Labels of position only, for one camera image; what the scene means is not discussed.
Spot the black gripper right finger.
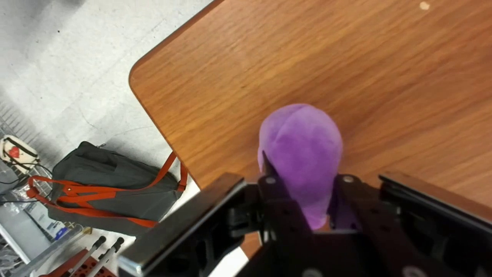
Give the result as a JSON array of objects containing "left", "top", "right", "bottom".
[{"left": 332, "top": 169, "right": 492, "bottom": 277}]

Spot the grey bag with orange straps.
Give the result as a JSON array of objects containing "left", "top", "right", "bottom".
[{"left": 26, "top": 140, "right": 189, "bottom": 237}]

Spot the purple plush toy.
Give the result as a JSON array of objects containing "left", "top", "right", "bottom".
[{"left": 257, "top": 103, "right": 345, "bottom": 231}]

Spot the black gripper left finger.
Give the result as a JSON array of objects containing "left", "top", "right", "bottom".
[{"left": 117, "top": 171, "right": 315, "bottom": 277}]

